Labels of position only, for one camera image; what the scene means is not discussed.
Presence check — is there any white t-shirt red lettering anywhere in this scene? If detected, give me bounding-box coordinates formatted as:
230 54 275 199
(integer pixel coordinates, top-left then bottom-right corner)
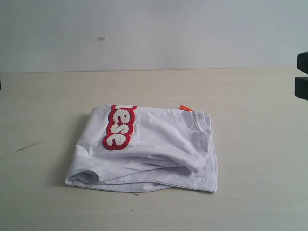
65 104 218 193

